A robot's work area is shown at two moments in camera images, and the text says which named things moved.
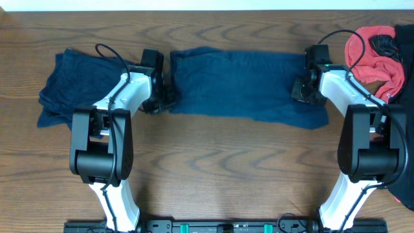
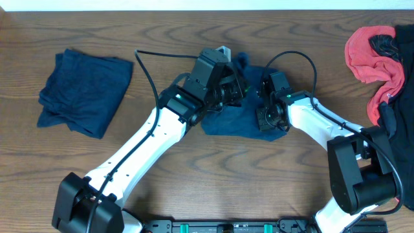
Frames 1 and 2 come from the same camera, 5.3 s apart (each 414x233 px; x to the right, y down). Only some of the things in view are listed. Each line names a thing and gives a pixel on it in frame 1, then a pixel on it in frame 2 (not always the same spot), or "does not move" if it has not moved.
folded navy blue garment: (76, 81) does not move
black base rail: (226, 225) does not move
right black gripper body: (301, 94) to (266, 121)
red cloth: (375, 66) does not move
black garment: (402, 43) does not move
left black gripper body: (163, 104) to (228, 94)
